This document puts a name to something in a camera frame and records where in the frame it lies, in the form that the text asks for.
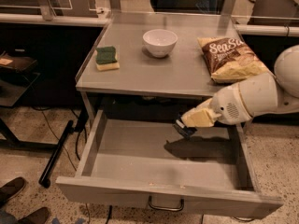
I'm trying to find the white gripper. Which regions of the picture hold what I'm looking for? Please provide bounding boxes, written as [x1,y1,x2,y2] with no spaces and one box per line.
[181,83,251,128]

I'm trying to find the dark blue rxbar wrapper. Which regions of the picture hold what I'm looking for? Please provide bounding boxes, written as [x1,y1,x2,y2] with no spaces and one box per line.
[174,119,196,139]

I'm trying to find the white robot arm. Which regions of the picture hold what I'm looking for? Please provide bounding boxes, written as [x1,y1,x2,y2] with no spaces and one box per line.
[180,45,299,128]

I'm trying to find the grey open top drawer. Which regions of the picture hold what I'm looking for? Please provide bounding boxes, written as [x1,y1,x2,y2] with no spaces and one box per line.
[56,111,283,219]

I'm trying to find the sea salt chips bag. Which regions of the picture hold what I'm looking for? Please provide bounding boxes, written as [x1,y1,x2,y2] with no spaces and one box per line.
[197,37,269,83]

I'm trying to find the grey cabinet table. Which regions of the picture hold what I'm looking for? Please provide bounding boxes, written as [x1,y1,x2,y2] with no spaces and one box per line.
[76,12,239,120]

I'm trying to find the white ceramic bowl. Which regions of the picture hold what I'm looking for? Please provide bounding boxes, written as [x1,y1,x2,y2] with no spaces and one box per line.
[143,29,178,58]

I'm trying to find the green and yellow sponge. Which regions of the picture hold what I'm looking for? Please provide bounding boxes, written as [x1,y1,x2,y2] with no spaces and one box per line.
[95,46,120,71]

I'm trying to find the black stand leg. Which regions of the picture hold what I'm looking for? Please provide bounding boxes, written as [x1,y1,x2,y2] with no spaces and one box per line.
[38,120,73,189]

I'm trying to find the dark side table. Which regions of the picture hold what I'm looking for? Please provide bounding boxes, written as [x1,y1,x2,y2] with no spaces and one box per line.
[0,51,57,151]

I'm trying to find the brown shoe lower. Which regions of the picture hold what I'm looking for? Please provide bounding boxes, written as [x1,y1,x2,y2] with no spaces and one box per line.
[18,207,50,224]

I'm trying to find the metal drawer handle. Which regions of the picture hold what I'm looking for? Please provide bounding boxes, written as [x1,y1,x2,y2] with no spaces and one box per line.
[148,196,185,212]

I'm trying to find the black floor cable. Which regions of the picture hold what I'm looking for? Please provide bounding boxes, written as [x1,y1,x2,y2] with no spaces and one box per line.
[31,105,92,224]

